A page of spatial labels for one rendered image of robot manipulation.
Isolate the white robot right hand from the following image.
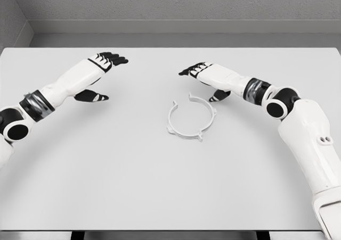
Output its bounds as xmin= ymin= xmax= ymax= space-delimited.
xmin=178 ymin=62 xmax=238 ymax=103

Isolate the white pipe clamp half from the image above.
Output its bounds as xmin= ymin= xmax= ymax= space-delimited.
xmin=188 ymin=92 xmax=217 ymax=142
xmin=166 ymin=99 xmax=205 ymax=143

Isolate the wide white table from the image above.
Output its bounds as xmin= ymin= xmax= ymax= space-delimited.
xmin=0 ymin=47 xmax=341 ymax=240

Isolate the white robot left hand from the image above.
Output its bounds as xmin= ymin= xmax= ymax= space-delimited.
xmin=61 ymin=51 xmax=129 ymax=103

